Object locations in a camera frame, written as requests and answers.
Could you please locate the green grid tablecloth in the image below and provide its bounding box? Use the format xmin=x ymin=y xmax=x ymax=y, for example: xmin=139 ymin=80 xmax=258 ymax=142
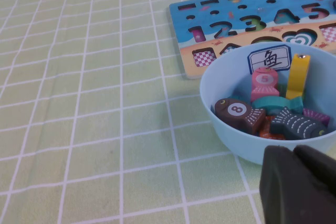
xmin=0 ymin=0 xmax=336 ymax=224

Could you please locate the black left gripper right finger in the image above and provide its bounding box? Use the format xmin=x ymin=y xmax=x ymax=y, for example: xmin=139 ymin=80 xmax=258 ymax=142
xmin=293 ymin=144 xmax=336 ymax=196

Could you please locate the dark grey wooden fish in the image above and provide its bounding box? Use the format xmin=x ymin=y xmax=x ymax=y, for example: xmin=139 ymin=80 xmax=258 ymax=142
xmin=269 ymin=106 xmax=328 ymax=141

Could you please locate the brown wooden fish eight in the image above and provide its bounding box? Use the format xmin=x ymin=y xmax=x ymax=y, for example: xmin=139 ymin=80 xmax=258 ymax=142
xmin=214 ymin=98 xmax=266 ymax=134

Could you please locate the blue wooden puzzle board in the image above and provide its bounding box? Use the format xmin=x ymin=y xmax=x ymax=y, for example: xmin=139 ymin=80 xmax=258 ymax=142
xmin=169 ymin=0 xmax=336 ymax=80

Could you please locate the purple wooden fish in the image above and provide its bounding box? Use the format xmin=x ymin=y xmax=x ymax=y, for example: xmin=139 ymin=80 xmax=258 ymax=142
xmin=301 ymin=107 xmax=331 ymax=127

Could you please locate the light blue bowl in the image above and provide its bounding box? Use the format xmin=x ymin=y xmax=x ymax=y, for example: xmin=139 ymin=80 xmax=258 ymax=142
xmin=199 ymin=41 xmax=336 ymax=166

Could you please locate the fish character label card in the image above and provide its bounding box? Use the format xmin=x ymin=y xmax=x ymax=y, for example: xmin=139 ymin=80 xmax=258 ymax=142
xmin=247 ymin=44 xmax=292 ymax=74

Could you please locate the teal wooden fish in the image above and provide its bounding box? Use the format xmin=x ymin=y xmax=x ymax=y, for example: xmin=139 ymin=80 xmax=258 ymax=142
xmin=251 ymin=95 xmax=304 ymax=114

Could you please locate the dark green wooden fish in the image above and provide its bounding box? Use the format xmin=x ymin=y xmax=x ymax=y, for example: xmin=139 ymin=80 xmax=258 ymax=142
xmin=228 ymin=94 xmax=247 ymax=102

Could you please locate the yellow wooden fish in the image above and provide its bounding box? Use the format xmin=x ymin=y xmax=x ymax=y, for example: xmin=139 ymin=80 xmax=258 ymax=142
xmin=285 ymin=53 xmax=311 ymax=101

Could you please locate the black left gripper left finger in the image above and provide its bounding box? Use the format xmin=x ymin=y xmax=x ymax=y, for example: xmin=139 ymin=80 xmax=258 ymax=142
xmin=259 ymin=145 xmax=336 ymax=224

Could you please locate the pink wooden fish five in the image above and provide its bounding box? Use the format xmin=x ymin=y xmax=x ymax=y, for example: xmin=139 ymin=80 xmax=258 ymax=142
xmin=250 ymin=67 xmax=280 ymax=103

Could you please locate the orange wooden fish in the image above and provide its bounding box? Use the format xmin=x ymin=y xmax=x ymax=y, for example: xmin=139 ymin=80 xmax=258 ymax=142
xmin=258 ymin=115 xmax=286 ymax=141

